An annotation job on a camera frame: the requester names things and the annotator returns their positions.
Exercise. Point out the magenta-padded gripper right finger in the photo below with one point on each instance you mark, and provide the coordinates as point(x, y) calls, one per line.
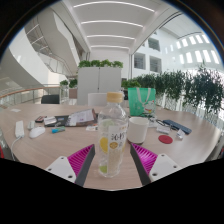
point(163, 165)

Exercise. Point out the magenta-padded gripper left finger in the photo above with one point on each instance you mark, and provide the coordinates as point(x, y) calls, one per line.
point(61, 166)

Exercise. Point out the clear bottle with yellow cap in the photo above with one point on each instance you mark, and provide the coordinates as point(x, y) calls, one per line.
point(112, 133)

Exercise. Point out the flat round red coaster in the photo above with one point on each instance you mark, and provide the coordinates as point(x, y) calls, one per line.
point(165, 139)

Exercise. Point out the white paper packet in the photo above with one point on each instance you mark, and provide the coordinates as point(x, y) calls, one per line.
point(180, 133)
point(163, 129)

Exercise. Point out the teal and blue tube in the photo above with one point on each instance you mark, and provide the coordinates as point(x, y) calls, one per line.
point(58, 130)

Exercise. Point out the white computer mouse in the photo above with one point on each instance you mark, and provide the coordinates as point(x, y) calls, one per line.
point(36, 132)

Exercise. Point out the white card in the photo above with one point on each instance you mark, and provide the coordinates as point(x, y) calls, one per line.
point(50, 120)

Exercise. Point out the black flat case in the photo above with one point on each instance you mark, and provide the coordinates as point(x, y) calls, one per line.
point(62, 119)

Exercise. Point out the colourful sticker sheet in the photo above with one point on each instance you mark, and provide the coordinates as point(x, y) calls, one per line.
point(91, 128)

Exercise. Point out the small white charger block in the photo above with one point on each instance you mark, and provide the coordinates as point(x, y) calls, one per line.
point(31, 124)

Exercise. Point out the dark red phone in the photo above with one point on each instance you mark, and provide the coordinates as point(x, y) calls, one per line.
point(40, 118)

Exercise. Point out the open printed booklet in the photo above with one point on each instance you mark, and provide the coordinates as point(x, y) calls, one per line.
point(81, 117)

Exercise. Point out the black chair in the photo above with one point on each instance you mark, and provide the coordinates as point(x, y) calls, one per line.
point(50, 99)

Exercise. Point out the white chair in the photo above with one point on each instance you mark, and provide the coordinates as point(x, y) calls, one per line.
point(96, 99)

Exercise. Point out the small planter with green plants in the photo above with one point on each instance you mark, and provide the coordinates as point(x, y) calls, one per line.
point(72, 87)

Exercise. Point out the glass railing with wooden handrail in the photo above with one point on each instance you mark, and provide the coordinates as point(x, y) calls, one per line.
point(23, 95)

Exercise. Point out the row of green hedge plants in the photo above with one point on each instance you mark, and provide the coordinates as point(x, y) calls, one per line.
point(186, 86)

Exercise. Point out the white planter cabinet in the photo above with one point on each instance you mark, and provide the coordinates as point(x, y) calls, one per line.
point(99, 83)

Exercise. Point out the ceiling strip lights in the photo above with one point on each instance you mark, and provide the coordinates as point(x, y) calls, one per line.
point(111, 22)

